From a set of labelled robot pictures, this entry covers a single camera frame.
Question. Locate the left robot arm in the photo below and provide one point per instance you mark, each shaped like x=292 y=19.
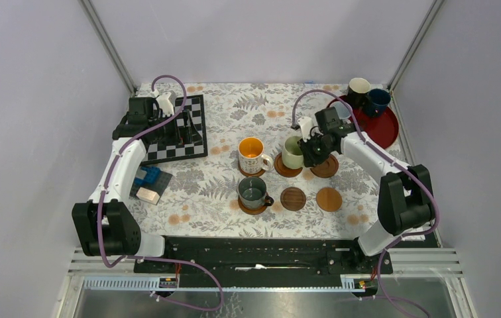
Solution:
x=154 y=130

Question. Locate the dark walnut coaster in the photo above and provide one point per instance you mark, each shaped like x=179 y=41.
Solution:
x=293 y=198

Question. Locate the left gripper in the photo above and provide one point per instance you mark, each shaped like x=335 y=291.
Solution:
x=175 y=136

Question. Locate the red round tray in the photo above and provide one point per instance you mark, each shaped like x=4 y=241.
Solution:
x=382 y=130

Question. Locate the black mug white inside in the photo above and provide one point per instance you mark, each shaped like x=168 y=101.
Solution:
x=357 y=91

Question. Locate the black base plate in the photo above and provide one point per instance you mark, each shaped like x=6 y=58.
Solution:
x=273 y=262

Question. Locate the black white chessboard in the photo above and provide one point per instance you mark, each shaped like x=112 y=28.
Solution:
x=187 y=142

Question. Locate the brown ringed coaster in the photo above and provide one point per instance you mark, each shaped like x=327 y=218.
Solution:
x=327 y=169
x=283 y=170
x=251 y=211
x=258 y=174

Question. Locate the floral tablecloth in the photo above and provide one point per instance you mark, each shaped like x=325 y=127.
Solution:
x=201 y=198

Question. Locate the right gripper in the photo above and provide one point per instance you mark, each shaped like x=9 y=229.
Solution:
x=310 y=159

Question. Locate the light blue white mug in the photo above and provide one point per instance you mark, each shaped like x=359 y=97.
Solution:
x=342 y=110

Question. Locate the dark blue mug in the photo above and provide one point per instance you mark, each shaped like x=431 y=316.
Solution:
x=377 y=102

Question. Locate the toy block assembly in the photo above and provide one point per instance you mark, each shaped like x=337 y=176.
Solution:
x=149 y=184

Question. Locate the floral mug orange inside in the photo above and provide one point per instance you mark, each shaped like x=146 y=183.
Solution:
x=252 y=157

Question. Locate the aluminium frame rail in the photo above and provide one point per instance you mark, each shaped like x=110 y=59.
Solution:
x=439 y=264

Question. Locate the light wood coaster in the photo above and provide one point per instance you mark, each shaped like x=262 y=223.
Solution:
x=329 y=199

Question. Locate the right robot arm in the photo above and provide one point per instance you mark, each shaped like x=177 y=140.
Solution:
x=405 y=199

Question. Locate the pale green mug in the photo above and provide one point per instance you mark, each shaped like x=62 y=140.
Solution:
x=292 y=156

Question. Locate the dark green mug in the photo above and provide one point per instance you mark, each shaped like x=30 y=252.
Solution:
x=253 y=193

